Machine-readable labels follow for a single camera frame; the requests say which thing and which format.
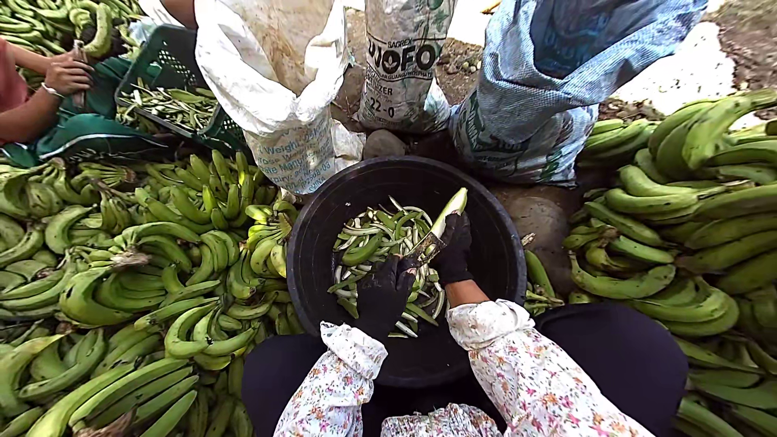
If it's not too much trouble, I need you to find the large brown stone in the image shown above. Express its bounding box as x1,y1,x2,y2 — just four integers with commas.
493,187,574,298

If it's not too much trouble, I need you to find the small metal knife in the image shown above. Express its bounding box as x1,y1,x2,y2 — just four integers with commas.
401,232,446,269

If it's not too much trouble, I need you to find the pile of plantain peels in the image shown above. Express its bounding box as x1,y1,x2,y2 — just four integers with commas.
328,195,448,339

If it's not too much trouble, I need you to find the dark green plastic crate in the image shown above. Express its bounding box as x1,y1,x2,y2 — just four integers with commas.
115,24,251,154

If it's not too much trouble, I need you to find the large round black tub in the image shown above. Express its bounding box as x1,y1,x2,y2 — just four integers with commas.
287,155,528,388

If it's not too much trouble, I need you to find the round grey stone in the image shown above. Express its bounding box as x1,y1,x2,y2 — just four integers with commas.
363,129,408,161

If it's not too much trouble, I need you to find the partly peeled plantain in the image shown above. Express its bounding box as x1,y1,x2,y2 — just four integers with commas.
430,187,469,240

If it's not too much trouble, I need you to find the pile of green plantains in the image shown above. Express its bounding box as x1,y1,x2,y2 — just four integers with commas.
0,0,146,92
0,149,306,437
524,90,777,437

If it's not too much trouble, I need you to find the person's right hand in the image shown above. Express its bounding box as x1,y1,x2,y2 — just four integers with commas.
429,210,475,286

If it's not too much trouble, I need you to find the knife with brown handle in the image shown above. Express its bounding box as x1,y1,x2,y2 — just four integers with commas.
72,40,89,110

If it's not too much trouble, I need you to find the person's left forearm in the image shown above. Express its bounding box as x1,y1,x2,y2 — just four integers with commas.
273,321,389,437

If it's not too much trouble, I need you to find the person's right forearm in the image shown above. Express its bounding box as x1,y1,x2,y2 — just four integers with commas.
445,279,655,437

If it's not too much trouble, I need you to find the heap of peel strips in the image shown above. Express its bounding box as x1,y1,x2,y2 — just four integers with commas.
118,78,218,133

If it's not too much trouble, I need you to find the single curved plantain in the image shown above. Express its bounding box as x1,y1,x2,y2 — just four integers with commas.
83,3,114,59

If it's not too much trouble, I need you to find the person's left hand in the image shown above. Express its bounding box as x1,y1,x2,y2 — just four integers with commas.
355,254,417,342

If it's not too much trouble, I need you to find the white woven sack, black print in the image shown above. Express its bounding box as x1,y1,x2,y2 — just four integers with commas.
355,0,459,134

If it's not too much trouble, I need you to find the white woven sack, blue print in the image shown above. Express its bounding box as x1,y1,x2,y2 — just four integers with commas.
194,0,366,195

